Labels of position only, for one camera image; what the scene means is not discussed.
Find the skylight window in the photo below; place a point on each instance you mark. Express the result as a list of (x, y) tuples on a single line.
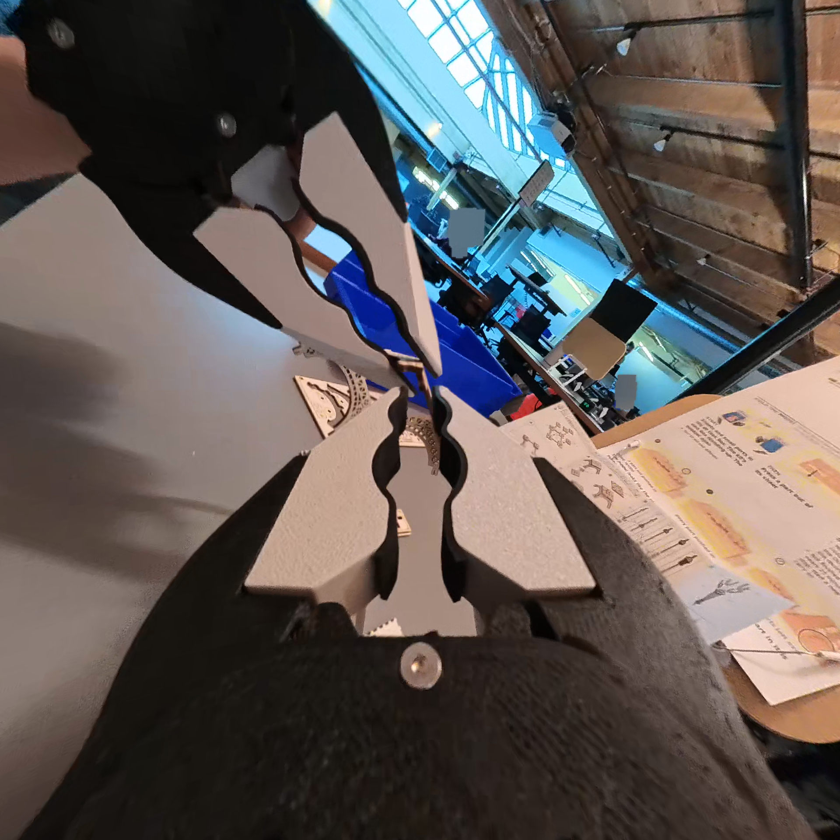
[(459, 39)]

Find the blue plastic bin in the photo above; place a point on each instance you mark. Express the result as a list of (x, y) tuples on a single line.
[(472, 367)]

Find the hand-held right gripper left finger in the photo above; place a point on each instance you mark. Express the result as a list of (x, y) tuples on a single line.
[(321, 518)]

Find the wooden lattice tower arch assembly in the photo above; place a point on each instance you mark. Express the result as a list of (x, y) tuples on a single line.
[(423, 446)]

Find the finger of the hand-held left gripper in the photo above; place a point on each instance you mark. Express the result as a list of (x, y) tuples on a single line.
[(367, 197), (262, 269)]

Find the ceiling-mounted unit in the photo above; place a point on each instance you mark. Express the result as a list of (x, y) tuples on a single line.
[(551, 131)]

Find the black steel column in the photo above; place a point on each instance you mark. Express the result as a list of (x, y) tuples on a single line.
[(797, 131)]

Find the beige board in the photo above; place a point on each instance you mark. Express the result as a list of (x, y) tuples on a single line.
[(594, 351)]

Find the black board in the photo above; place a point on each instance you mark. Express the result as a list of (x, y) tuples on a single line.
[(623, 308)]

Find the row of office desks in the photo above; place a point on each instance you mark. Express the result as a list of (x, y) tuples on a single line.
[(472, 295)]

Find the black steel beam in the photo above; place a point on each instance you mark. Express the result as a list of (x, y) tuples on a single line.
[(754, 341)]

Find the grey desk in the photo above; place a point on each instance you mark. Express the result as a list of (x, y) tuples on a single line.
[(164, 315)]

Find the cut-out wooden puzzle sheet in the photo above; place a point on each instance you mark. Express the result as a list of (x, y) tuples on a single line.
[(315, 400)]

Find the sign board on pole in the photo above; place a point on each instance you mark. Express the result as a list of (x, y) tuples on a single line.
[(535, 184)]

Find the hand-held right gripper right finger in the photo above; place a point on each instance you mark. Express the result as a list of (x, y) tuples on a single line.
[(512, 525)]

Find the colour instruction sheet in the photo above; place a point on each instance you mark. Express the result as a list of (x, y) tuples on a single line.
[(722, 499)]

